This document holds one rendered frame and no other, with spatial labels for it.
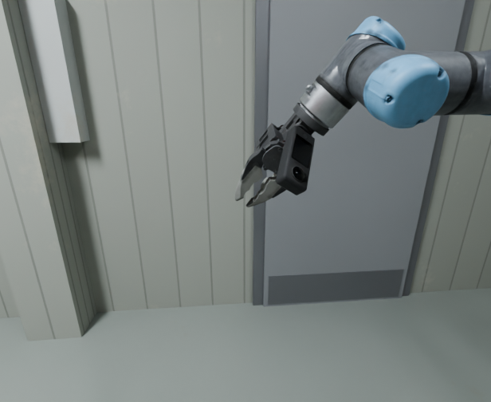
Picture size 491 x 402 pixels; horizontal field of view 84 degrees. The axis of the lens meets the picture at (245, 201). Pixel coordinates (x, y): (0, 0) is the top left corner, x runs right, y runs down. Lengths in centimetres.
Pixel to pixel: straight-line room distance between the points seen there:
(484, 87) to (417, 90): 10
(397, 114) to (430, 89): 4
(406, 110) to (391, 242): 173
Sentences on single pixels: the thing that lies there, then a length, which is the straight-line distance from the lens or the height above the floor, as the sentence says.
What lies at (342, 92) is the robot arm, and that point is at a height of 130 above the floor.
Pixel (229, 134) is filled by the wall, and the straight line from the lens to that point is 158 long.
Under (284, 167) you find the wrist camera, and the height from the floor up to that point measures 119.
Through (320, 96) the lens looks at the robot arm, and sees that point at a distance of 46.
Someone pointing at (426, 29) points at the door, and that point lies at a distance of 191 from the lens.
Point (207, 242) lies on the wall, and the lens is 177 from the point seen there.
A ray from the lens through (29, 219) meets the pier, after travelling 175.
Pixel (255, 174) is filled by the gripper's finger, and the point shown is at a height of 116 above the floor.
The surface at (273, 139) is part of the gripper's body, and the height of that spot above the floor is 123.
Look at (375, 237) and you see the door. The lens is 198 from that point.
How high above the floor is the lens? 127
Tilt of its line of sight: 18 degrees down
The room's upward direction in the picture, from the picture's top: straight up
